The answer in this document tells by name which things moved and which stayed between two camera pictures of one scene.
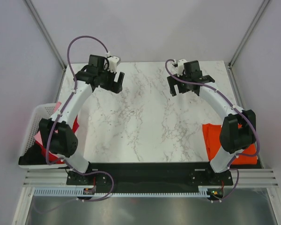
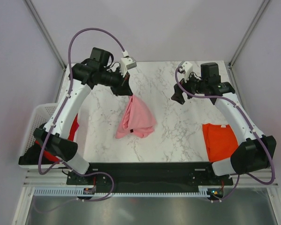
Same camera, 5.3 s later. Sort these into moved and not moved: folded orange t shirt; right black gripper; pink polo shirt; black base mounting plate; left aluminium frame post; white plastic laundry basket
Moved: pink polo shirt; right black gripper
Not moved: white plastic laundry basket; left aluminium frame post; folded orange t shirt; black base mounting plate
